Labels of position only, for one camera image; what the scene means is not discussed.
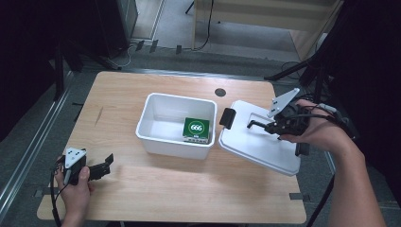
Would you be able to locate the black round table grommet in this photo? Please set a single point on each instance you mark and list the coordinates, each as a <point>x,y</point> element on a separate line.
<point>220,92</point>

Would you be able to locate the black metal stand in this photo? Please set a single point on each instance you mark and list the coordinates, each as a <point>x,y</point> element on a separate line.
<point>58,72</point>

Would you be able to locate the white lid with black latches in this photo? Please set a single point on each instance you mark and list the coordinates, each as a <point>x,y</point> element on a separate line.
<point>252,148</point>

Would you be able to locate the metal floor rail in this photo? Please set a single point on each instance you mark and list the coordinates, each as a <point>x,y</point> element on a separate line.
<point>34,142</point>
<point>330,162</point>

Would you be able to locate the dark cabinet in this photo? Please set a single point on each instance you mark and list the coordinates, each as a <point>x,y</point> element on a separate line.
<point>113,25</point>

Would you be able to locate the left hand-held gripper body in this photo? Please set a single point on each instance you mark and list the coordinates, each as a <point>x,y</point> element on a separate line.
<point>75,156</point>

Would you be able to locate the dark floor tape strip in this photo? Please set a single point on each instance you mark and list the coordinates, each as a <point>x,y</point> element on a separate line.
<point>140,45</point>
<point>153,46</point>
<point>178,49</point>

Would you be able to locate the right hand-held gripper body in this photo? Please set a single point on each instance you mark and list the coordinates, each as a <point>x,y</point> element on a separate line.
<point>293,121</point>

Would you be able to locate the green cardboard box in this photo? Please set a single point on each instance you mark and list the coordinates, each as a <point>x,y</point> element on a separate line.
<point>196,128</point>

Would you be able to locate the light wooden bench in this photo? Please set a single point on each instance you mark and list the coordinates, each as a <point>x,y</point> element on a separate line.
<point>252,14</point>

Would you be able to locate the black tripod leg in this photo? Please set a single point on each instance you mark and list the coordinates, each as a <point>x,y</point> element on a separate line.
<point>287,71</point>

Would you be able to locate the grey tape strip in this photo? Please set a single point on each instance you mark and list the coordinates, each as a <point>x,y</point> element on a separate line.
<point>44,192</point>
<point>298,196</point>

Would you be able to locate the white plastic storage box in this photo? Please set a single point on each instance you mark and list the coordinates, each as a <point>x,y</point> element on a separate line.
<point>171,149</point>

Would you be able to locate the person's right hand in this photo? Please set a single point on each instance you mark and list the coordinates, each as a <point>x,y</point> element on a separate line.
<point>324,132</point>

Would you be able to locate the person's left hand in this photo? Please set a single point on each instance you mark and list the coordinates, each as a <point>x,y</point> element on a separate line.
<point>75,197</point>

